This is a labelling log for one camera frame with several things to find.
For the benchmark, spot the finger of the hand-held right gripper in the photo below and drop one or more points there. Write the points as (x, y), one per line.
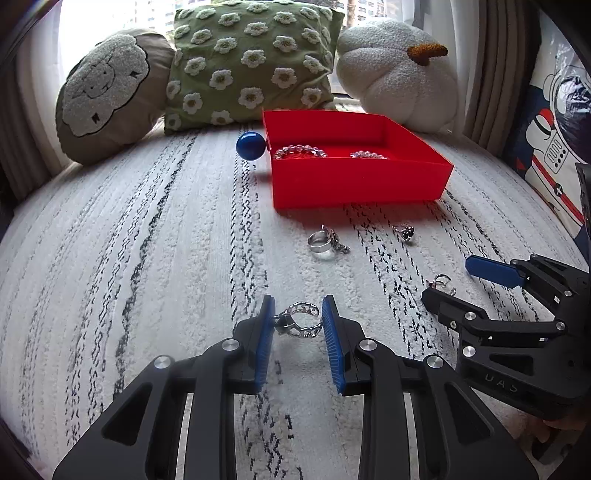
(491, 271)
(443, 307)

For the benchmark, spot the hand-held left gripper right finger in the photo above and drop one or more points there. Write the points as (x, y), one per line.
(332, 341)

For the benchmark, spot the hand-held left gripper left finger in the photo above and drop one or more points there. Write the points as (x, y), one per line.
(264, 339)

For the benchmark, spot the red box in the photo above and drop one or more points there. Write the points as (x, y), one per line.
(351, 182)

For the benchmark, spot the white black-streaked rug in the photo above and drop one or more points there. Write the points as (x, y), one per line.
(138, 258)

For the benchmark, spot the astronaut print cushion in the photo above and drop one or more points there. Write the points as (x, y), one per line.
(554, 124)

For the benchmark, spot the blue ball knob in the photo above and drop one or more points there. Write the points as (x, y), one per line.
(251, 146)

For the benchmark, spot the beige curtain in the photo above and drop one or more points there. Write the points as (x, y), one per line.
(501, 69)
(23, 129)

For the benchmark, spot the white pumpkin cushion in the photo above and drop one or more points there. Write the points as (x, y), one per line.
(392, 78)

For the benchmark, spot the green flower cushion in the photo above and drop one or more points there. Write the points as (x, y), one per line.
(249, 60)

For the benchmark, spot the grey sheep face cushion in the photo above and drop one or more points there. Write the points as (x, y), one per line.
(104, 92)

